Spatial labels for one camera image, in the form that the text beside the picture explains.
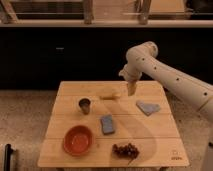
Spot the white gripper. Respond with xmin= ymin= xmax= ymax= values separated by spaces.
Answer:
xmin=119 ymin=65 xmax=142 ymax=96

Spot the yellow banana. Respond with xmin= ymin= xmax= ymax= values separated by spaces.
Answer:
xmin=100 ymin=94 xmax=120 ymax=100

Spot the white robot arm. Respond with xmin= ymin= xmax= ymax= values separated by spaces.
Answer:
xmin=119 ymin=41 xmax=213 ymax=123

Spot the red bowl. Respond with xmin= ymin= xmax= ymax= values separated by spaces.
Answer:
xmin=63 ymin=125 xmax=93 ymax=156

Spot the grey folded cloth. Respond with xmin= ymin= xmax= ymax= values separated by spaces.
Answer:
xmin=136 ymin=100 xmax=160 ymax=116

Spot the blue sponge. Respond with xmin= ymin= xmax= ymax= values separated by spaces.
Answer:
xmin=100 ymin=115 xmax=115 ymax=135

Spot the dark small cup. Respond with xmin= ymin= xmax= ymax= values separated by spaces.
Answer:
xmin=79 ymin=98 xmax=91 ymax=114

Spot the wooden table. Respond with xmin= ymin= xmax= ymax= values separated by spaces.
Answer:
xmin=38 ymin=81 xmax=189 ymax=169

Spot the bunch of dark grapes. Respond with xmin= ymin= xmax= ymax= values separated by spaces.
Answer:
xmin=112 ymin=143 xmax=139 ymax=162

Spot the black object at floor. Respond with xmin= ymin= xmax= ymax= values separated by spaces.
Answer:
xmin=3 ymin=144 xmax=14 ymax=171

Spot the wooden shelf rail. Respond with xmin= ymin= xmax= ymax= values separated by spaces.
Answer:
xmin=0 ymin=0 xmax=213 ymax=28

